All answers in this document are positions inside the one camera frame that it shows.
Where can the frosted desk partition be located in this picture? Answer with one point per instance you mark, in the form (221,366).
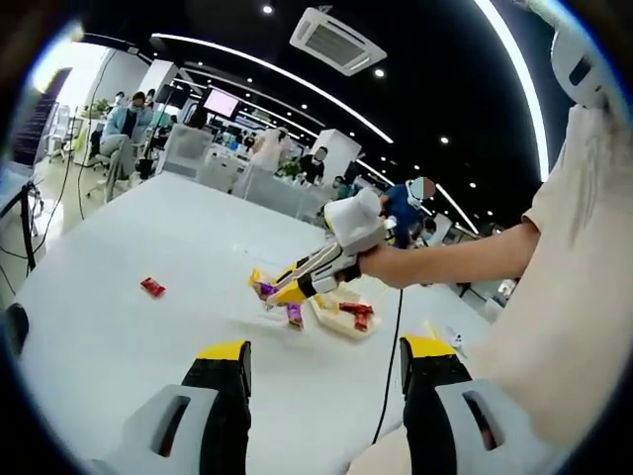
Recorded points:
(267,195)

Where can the large purple food packet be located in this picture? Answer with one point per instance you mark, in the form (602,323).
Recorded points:
(267,291)

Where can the white mesh office chair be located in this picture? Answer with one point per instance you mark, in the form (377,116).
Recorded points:
(185,151)

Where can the green potted plant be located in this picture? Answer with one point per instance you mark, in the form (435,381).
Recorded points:
(101,106)
(291,170)

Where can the small purple food packet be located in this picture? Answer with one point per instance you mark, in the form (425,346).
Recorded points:
(295,315)

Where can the person's beige shirt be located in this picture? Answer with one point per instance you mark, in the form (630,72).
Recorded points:
(569,297)

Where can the white worn chest device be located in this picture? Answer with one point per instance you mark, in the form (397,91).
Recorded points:
(573,44)

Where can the ceiling air conditioner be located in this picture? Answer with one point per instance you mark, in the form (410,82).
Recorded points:
(336,39)

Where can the curved ceiling light strip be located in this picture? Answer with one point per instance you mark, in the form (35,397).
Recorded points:
(272,74)
(524,89)

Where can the grey office chair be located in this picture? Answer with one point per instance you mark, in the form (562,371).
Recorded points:
(59,131)

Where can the red food bar packet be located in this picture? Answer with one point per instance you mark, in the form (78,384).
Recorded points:
(356,308)
(362,321)

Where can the yellow food packet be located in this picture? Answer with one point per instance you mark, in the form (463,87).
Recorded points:
(256,277)

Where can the bright pink-white monitor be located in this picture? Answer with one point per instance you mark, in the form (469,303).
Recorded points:
(220,102)

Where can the person's right hand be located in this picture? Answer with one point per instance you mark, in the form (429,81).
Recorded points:
(376,262)

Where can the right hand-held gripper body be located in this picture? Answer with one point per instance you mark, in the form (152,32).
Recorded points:
(356,222)

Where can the round ceiling downlights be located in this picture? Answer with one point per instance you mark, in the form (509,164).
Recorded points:
(379,72)

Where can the yellow paper strip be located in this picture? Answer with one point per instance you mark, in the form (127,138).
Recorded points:
(430,331)

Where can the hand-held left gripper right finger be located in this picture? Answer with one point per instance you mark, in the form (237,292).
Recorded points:
(435,396)

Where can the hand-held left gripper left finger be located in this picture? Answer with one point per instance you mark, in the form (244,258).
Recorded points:
(217,396)

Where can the cream hexagonal container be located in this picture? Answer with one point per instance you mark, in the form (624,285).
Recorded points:
(346,332)

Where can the red food candy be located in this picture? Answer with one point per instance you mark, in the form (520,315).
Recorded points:
(153,287)

